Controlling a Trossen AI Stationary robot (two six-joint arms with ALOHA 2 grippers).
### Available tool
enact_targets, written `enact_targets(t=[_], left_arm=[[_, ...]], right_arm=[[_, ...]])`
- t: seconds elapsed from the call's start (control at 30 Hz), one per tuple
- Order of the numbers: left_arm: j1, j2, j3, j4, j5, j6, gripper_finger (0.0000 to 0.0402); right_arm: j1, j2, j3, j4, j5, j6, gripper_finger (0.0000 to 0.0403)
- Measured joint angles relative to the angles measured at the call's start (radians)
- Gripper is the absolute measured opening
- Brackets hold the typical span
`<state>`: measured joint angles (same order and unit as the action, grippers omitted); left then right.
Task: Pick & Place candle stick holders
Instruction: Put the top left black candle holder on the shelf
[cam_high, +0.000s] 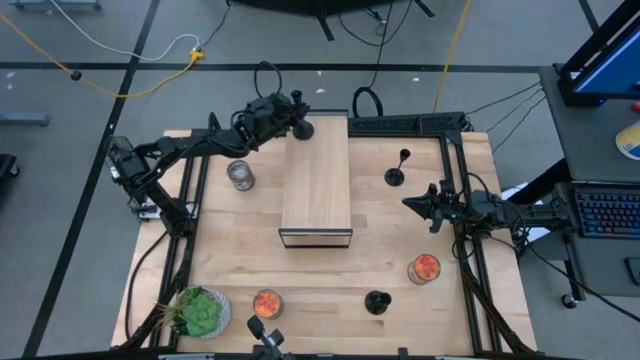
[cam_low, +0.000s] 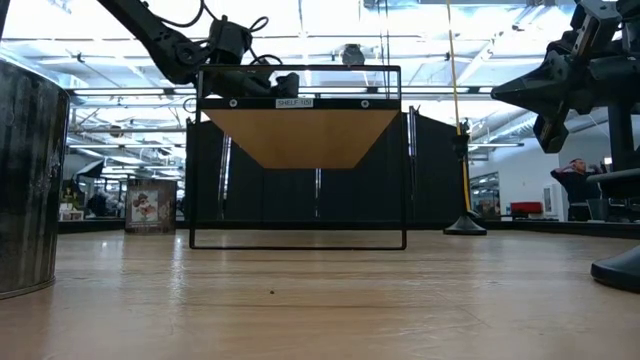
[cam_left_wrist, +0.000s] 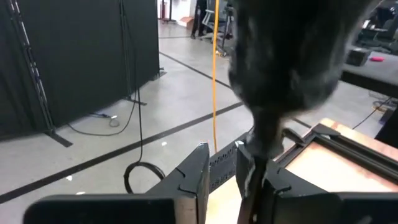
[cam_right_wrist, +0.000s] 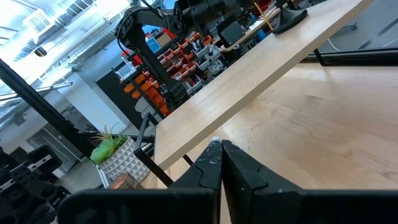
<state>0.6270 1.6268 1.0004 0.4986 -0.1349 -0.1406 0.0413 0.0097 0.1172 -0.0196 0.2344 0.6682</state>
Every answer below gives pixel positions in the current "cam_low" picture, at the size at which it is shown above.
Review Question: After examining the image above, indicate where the black aluminium table frame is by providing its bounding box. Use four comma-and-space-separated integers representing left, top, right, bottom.
57, 217, 640, 240

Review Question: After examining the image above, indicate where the person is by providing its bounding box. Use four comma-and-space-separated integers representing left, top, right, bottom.
549, 157, 605, 223

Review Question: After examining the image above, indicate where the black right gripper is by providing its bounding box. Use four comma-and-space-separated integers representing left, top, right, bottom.
492, 0, 640, 154

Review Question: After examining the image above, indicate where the glass jar orange candle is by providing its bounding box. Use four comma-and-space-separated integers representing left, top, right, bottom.
0, 58, 71, 301

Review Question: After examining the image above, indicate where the red box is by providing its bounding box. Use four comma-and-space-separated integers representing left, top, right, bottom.
509, 200, 545, 217

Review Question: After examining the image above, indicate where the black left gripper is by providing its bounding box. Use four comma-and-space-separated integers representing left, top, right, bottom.
199, 67, 277, 99

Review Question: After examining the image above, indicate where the black partition screen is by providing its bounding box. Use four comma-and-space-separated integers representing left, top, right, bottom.
183, 110, 469, 225

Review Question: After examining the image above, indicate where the yellow pole with black base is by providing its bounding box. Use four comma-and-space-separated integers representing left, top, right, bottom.
444, 0, 474, 214

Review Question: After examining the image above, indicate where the grey ceiling device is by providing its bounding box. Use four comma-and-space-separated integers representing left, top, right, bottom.
341, 43, 367, 67

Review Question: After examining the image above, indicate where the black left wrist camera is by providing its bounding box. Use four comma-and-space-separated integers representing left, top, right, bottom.
207, 14, 254, 66

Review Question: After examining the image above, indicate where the wooden shelf black metal frame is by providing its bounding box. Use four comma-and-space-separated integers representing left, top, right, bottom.
188, 63, 407, 251

